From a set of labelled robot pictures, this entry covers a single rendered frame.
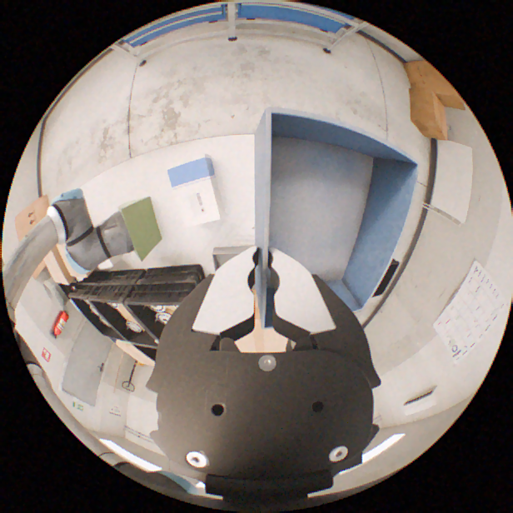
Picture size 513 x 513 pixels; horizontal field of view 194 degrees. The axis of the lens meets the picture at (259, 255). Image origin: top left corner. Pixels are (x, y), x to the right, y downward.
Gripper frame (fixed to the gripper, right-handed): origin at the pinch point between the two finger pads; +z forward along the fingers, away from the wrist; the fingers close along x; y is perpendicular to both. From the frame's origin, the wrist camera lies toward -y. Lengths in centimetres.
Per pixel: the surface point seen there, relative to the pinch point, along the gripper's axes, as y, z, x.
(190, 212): 5.5, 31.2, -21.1
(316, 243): 2.4, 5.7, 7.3
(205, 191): -0.4, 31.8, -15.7
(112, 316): 51, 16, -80
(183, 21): -138, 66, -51
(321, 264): 5.8, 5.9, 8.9
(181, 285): 30.6, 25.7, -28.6
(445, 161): -75, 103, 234
